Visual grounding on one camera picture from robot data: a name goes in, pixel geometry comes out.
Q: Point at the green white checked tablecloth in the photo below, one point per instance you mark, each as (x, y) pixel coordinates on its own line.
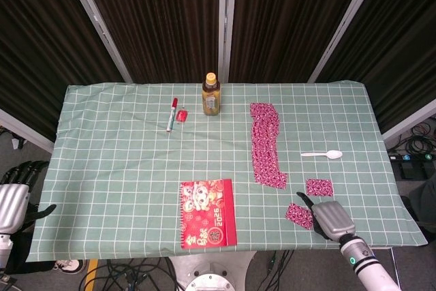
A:
(119, 168)

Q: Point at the small red wrapped candy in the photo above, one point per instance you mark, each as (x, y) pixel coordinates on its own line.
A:
(182, 115)

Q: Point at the white partition frame post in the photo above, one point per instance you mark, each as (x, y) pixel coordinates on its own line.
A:
(345, 22)
(27, 131)
(408, 122)
(97, 22)
(227, 22)

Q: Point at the red white marker pen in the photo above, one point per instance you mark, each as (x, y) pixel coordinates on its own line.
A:
(171, 115)

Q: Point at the dark brown curtain panel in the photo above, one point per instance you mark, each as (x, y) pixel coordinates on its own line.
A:
(41, 49)
(289, 22)
(398, 49)
(156, 22)

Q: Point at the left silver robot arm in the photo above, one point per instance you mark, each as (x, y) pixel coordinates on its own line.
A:
(5, 250)

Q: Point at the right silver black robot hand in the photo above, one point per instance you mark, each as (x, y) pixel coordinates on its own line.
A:
(332, 219)

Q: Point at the black trouser leg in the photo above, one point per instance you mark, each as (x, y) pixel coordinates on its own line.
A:
(27, 253)

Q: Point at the pink patterned cloth strip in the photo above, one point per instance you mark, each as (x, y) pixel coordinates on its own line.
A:
(265, 148)

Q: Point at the white black sneaker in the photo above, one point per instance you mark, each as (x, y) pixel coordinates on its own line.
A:
(69, 266)

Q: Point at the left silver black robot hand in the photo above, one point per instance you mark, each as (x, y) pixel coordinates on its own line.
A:
(12, 202)

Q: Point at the small pink cloth square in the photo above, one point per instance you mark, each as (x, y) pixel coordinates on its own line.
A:
(319, 187)

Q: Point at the red 2026 spiral calendar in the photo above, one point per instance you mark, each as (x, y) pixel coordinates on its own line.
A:
(207, 216)

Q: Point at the yellow cap tea bottle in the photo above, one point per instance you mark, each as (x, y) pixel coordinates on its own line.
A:
(211, 100)

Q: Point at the white plastic spoon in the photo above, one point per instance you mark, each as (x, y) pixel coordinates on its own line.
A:
(332, 154)

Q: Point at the black foot pedal box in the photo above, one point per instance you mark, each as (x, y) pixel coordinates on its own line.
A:
(413, 166)

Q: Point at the pink cloth piece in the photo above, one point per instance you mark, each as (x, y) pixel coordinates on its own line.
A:
(298, 216)

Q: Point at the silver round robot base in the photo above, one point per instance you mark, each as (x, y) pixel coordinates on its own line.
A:
(211, 270)

